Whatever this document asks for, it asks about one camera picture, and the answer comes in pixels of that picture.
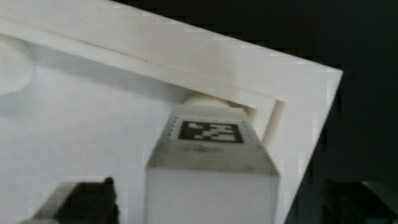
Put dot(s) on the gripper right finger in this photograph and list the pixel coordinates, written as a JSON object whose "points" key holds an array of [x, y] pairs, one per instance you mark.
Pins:
{"points": [[359, 203]]}

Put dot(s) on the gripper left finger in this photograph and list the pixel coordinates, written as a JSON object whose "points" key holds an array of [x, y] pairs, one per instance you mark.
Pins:
{"points": [[80, 204]]}

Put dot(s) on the white table leg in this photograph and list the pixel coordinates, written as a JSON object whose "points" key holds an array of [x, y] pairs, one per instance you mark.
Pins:
{"points": [[212, 178]]}

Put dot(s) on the white square table top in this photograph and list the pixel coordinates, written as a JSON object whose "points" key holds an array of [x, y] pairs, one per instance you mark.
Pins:
{"points": [[82, 112]]}

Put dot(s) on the white U-shaped fence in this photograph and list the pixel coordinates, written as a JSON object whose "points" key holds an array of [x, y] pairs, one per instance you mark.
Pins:
{"points": [[207, 62]]}

